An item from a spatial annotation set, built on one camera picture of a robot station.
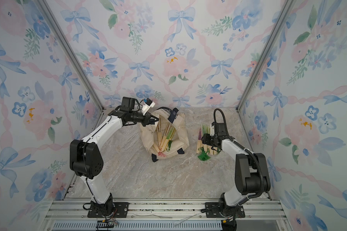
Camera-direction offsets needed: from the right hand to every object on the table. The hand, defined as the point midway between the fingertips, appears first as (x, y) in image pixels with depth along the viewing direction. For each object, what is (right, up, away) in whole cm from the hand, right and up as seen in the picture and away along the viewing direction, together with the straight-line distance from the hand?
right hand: (207, 138), depth 95 cm
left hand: (-31, +13, -10) cm, 35 cm away
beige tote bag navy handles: (-17, 0, -8) cm, 19 cm away
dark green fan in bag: (-26, -3, +3) cm, 26 cm away
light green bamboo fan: (-2, -11, -2) cm, 11 cm away
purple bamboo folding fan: (-4, -4, +3) cm, 7 cm away
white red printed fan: (-30, +2, +5) cm, 31 cm away
